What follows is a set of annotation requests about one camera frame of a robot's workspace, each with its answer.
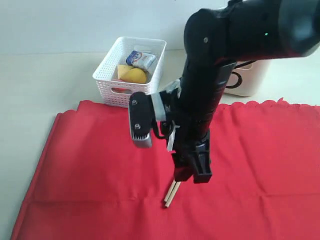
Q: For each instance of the white woven plastic basket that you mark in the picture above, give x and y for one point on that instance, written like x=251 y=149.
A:
x=120 y=50

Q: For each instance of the red sausage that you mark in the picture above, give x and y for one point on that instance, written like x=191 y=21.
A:
x=120 y=90

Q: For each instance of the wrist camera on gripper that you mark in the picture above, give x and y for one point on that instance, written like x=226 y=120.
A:
x=155 y=113

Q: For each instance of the red table cloth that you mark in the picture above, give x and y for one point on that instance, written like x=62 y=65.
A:
x=92 y=183

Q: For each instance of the cream plastic bin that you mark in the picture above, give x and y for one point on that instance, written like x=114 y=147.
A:
x=247 y=79

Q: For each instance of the wooden chopstick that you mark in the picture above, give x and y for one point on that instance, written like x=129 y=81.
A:
x=172 y=195
x=169 y=191

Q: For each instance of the yellow cheese wedge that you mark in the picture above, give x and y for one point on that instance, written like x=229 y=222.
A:
x=122 y=70

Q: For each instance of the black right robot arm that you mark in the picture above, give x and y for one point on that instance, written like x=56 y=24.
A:
x=214 y=41

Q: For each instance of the yellow lemon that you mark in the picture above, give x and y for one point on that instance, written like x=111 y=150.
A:
x=135 y=75

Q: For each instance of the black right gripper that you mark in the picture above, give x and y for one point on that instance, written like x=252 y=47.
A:
x=190 y=103

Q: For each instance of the white blue milk carton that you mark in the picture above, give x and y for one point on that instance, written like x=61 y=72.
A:
x=140 y=60

